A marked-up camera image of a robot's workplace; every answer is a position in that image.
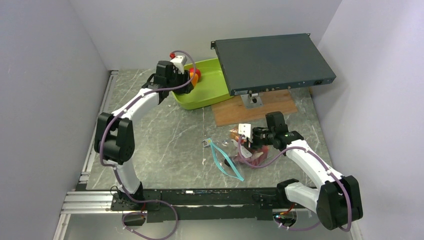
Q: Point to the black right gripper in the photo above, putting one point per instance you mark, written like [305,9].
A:
[254,144]

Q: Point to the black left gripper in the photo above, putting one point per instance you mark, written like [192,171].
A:
[185,89]

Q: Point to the orange fake fruit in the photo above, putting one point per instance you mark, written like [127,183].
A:
[194,78]

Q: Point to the red fake apple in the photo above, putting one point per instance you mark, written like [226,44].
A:
[195,71]

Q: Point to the clear zip top bag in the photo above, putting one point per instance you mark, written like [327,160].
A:
[229,155]

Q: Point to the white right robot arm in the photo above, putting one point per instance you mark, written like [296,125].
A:
[335,198]

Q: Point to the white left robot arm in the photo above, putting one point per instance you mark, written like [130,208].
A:
[114,139]

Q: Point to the lime green plastic tub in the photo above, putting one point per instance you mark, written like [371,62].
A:
[210,89]

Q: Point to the wooden board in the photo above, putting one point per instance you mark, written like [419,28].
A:
[233,110]

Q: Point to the chrome combination wrench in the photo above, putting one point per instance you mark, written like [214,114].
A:
[207,143]

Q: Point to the dark grey rack device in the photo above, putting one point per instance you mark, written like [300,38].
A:
[271,63]

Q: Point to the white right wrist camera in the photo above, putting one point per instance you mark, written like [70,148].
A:
[245,129]

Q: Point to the metal stand base plate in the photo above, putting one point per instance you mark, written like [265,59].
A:
[252,100]

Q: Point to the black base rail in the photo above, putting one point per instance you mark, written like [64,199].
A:
[204,204]

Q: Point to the aluminium frame rail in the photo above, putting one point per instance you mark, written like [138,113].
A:
[81,201]

